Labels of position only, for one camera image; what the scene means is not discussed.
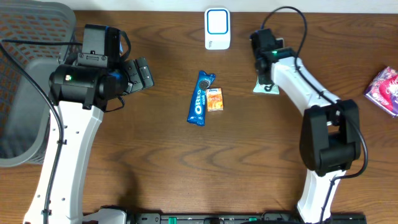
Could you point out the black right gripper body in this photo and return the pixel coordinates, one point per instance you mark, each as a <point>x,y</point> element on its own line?
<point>263,79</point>

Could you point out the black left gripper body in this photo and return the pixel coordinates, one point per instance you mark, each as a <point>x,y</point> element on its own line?
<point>141,74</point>

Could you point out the blue Oreo cookie pack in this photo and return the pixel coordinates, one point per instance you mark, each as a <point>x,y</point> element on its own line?
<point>197,111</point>

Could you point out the white barcode scanner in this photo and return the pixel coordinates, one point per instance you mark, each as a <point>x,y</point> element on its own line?
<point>217,28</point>

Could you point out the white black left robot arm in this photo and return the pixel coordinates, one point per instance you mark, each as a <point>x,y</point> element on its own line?
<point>80,95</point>

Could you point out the purple Carefree pad pack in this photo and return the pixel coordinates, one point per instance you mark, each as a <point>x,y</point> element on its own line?
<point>382,91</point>

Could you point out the green wet wipes pack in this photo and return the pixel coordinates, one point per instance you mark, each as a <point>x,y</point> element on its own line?
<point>271,89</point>

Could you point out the grey plastic basket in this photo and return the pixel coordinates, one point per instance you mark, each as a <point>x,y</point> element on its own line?
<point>35,35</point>

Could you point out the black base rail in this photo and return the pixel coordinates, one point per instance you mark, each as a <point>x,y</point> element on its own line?
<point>236,218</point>

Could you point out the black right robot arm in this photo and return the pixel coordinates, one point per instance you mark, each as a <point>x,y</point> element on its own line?
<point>328,143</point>

